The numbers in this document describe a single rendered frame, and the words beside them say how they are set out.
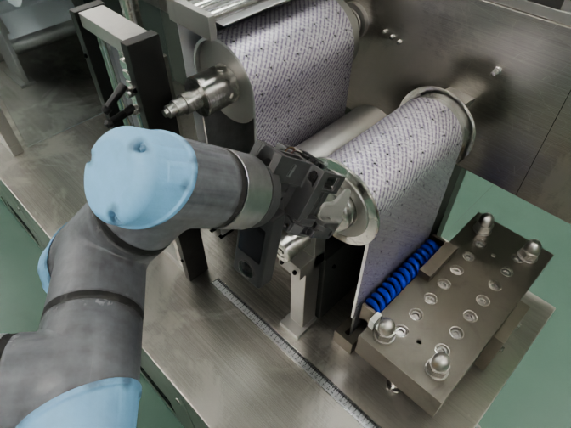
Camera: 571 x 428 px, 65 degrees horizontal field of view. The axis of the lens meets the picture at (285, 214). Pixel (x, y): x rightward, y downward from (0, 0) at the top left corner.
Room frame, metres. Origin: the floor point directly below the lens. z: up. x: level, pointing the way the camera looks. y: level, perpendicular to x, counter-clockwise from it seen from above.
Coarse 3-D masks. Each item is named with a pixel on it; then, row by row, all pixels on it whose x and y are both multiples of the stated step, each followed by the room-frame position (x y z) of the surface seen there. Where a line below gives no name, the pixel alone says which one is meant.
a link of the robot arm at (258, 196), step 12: (240, 156) 0.31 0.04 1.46; (252, 156) 0.33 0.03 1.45; (252, 168) 0.31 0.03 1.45; (264, 168) 0.32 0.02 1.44; (252, 180) 0.29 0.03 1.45; (264, 180) 0.30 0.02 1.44; (252, 192) 0.28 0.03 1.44; (264, 192) 0.30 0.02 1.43; (252, 204) 0.28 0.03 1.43; (264, 204) 0.29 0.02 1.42; (240, 216) 0.27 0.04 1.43; (252, 216) 0.28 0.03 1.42; (216, 228) 0.27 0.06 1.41; (228, 228) 0.27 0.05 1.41; (240, 228) 0.28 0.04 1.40
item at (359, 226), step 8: (448, 104) 0.63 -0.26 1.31; (456, 112) 0.62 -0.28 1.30; (344, 184) 0.45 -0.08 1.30; (352, 184) 0.44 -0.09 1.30; (352, 192) 0.44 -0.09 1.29; (360, 200) 0.43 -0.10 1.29; (360, 208) 0.43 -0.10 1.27; (360, 216) 0.43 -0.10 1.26; (360, 224) 0.42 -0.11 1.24; (336, 232) 0.45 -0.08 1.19; (344, 232) 0.44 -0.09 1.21; (352, 232) 0.43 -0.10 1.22; (360, 232) 0.42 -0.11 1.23
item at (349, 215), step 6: (330, 198) 0.44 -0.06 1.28; (348, 204) 0.43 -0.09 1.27; (348, 210) 0.43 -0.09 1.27; (354, 210) 0.43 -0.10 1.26; (342, 216) 0.43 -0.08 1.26; (348, 216) 0.42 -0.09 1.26; (354, 216) 0.43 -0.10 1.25; (342, 222) 0.42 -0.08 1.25; (348, 222) 0.42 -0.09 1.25; (342, 228) 0.42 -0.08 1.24
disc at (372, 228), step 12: (336, 168) 0.46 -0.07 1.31; (348, 168) 0.45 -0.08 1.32; (348, 180) 0.45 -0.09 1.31; (360, 180) 0.44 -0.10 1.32; (360, 192) 0.43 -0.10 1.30; (372, 204) 0.42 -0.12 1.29; (372, 216) 0.42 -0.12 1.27; (372, 228) 0.41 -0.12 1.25; (348, 240) 0.44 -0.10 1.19; (360, 240) 0.42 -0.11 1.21
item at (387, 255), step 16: (432, 208) 0.56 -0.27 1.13; (416, 224) 0.53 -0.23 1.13; (432, 224) 0.58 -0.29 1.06; (384, 240) 0.45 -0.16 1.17; (400, 240) 0.49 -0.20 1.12; (416, 240) 0.54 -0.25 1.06; (368, 256) 0.42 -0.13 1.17; (384, 256) 0.46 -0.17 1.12; (400, 256) 0.51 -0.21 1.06; (368, 272) 0.43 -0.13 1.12; (384, 272) 0.47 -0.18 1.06; (368, 288) 0.44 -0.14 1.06
